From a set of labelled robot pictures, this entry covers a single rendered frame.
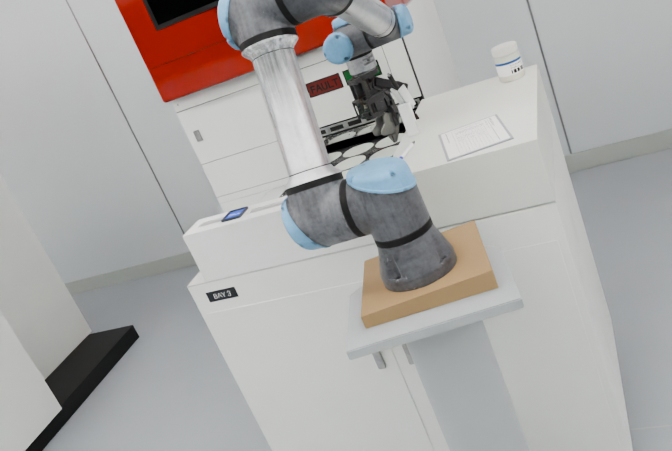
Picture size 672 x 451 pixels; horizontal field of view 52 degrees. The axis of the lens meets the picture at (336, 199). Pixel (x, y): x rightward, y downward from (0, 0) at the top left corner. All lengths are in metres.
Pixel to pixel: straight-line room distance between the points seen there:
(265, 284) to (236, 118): 0.73
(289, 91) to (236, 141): 1.04
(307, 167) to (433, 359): 0.44
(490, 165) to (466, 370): 0.43
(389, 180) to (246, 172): 1.20
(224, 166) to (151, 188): 2.11
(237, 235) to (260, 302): 0.20
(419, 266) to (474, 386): 0.28
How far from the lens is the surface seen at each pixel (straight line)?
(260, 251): 1.71
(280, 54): 1.33
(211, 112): 2.33
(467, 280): 1.24
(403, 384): 1.82
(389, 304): 1.26
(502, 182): 1.50
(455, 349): 1.34
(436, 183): 1.51
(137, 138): 4.37
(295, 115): 1.30
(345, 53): 1.67
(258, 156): 2.32
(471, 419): 1.44
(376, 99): 1.81
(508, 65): 1.94
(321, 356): 1.83
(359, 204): 1.24
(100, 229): 4.83
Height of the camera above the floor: 1.45
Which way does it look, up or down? 18 degrees down
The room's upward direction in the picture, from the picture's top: 23 degrees counter-clockwise
